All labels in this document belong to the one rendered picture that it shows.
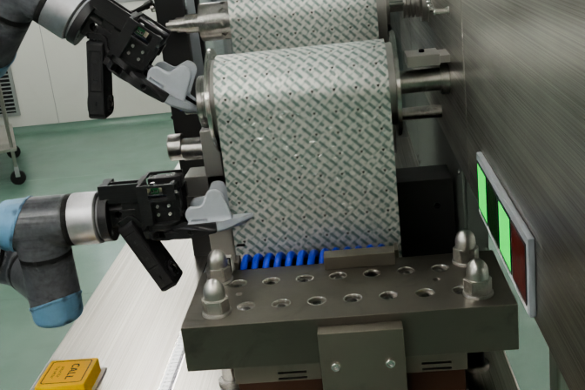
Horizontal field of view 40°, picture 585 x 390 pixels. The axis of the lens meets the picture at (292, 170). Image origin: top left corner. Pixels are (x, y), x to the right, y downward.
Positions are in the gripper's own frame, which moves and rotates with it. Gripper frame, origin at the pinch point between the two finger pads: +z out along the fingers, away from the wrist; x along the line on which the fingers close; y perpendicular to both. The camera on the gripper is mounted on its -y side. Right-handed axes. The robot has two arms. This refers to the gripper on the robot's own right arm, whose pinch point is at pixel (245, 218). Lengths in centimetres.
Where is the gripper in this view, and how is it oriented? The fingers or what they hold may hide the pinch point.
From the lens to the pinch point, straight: 113.5
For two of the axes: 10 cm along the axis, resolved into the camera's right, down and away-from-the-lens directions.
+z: 9.9, -0.9, -0.8
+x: 0.6, -3.0, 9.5
